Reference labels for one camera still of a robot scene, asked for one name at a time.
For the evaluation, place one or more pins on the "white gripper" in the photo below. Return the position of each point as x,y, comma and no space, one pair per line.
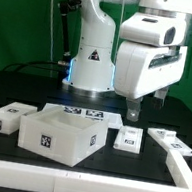
142,69

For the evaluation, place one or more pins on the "small white door panel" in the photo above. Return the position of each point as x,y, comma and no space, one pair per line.
128,139

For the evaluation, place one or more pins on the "white hinged door panel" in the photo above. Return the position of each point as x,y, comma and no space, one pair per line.
168,140

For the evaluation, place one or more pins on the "white cabinet body box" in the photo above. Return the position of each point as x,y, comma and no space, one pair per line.
62,137

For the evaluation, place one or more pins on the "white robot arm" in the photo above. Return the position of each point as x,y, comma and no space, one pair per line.
108,23

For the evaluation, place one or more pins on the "white cabinet top block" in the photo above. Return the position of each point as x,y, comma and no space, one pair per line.
10,116

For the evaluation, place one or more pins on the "white marker base plate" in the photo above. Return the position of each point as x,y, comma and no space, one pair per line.
114,120

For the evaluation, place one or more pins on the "white obstacle frame wall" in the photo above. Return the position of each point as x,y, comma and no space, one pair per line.
40,179

